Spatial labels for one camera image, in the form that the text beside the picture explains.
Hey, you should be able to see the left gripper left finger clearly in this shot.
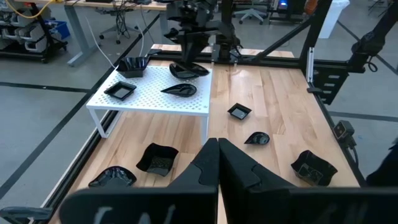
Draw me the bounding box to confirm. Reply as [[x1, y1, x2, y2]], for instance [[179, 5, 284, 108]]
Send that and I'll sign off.
[[58, 138, 220, 224]]

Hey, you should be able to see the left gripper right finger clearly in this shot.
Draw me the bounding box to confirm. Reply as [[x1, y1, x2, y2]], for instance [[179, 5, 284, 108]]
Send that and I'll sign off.
[[219, 138, 398, 224]]

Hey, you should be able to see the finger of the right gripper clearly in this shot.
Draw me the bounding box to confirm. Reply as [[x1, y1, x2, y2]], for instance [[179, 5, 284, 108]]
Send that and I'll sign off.
[[182, 34, 192, 66], [192, 34, 203, 66]]

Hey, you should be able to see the black wavy square bowl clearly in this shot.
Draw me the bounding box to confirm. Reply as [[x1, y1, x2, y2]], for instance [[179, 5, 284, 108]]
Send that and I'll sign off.
[[290, 149, 339, 187], [136, 142, 180, 177], [115, 55, 150, 79]]

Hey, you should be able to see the white perforated shelf rack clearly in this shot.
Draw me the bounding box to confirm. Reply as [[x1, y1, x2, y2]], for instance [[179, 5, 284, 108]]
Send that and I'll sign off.
[[86, 63, 214, 146]]

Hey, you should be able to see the grey office chair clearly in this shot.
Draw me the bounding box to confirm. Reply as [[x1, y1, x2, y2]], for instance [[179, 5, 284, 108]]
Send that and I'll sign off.
[[232, 7, 271, 26], [98, 7, 141, 45]]

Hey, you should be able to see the blue lit device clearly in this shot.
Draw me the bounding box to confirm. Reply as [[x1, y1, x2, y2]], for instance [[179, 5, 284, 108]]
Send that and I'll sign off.
[[273, 0, 300, 15]]

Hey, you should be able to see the wooden top grey-legged desk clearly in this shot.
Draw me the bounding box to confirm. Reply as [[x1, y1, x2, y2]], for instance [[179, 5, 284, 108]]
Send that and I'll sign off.
[[14, 0, 192, 68]]

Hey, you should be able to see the orange object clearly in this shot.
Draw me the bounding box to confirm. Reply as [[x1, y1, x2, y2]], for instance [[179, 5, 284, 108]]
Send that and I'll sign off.
[[303, 0, 320, 16]]

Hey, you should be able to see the blue plastic bin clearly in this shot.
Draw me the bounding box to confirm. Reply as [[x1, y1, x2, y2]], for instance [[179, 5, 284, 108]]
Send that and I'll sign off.
[[45, 20, 72, 40]]

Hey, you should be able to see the person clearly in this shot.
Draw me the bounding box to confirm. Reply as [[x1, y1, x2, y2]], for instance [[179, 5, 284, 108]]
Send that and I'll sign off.
[[365, 138, 398, 188]]

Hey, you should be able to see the black cart with bins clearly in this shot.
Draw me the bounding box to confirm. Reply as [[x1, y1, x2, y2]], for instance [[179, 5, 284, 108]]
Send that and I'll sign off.
[[0, 0, 69, 65]]

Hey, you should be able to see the short white cable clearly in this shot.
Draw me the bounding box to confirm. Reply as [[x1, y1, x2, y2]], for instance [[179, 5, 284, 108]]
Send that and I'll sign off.
[[136, 22, 146, 58]]

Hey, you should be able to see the long white cable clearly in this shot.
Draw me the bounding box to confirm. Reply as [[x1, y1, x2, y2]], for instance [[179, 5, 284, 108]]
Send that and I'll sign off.
[[84, 17, 119, 70]]

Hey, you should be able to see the small grey depth camera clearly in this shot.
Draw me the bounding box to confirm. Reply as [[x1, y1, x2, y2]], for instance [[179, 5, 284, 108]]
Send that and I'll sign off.
[[333, 119, 356, 141]]

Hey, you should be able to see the black camera cable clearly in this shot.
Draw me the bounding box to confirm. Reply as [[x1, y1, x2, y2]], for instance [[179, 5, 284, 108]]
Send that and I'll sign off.
[[346, 138, 361, 169]]

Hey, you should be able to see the black slotted mount plate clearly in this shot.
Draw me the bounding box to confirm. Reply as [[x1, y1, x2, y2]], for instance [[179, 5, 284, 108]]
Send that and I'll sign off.
[[312, 60, 349, 106]]

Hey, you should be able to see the yellow cable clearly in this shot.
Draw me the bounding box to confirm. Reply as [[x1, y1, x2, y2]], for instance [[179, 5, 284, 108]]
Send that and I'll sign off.
[[4, 0, 60, 19]]

